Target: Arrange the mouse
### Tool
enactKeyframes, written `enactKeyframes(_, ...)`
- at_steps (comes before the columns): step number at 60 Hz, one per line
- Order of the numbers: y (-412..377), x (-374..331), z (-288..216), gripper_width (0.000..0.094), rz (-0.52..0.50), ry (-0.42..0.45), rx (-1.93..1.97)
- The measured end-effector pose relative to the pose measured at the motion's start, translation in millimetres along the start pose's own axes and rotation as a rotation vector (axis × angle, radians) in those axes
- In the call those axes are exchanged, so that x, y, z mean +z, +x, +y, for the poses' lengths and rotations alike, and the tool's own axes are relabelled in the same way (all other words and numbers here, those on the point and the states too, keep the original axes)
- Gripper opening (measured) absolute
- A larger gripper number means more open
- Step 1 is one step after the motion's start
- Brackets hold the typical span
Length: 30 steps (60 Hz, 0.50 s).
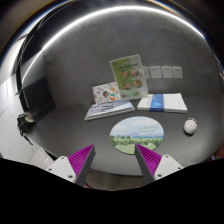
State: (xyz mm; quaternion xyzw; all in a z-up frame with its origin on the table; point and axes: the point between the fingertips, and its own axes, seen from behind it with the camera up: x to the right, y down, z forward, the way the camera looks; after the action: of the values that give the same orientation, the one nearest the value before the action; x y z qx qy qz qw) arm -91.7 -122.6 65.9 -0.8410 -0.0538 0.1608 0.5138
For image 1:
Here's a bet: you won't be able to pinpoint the round landscape mouse pad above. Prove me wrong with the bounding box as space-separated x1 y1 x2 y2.
110 116 164 155

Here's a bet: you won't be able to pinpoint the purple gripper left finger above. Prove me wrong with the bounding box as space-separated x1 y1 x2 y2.
45 144 97 187

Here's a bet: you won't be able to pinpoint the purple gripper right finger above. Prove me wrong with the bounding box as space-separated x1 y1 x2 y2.
134 143 184 184

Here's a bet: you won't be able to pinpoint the grey striped book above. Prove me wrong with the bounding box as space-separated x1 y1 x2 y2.
84 100 135 121

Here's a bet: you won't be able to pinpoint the white card colourful circles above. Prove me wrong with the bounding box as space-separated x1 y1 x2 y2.
92 82 120 104

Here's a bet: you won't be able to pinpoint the green illustrated booklet standing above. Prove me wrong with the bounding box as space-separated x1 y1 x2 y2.
110 55 148 100

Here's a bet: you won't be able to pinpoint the white wall paper sheet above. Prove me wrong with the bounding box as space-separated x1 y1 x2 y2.
149 66 162 78
173 67 183 78
162 66 173 78
143 67 150 79

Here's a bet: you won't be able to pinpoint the white computer mouse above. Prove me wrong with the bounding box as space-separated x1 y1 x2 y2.
184 118 197 135

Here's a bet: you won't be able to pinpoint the white book blue band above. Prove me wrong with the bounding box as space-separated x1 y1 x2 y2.
137 93 188 113

